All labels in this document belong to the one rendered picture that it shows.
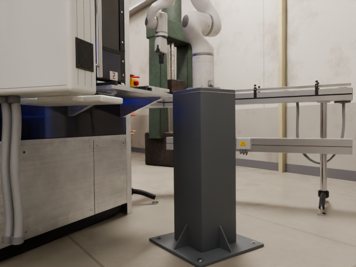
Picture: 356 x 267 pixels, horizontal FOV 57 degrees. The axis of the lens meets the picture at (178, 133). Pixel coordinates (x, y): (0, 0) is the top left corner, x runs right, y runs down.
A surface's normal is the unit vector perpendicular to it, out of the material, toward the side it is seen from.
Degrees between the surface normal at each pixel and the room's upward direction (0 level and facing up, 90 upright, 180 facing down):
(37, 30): 90
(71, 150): 90
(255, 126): 90
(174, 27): 90
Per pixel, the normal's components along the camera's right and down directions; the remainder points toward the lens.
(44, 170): 0.89, 0.00
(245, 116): -0.81, 0.03
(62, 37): -0.31, 0.03
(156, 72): -0.61, 0.01
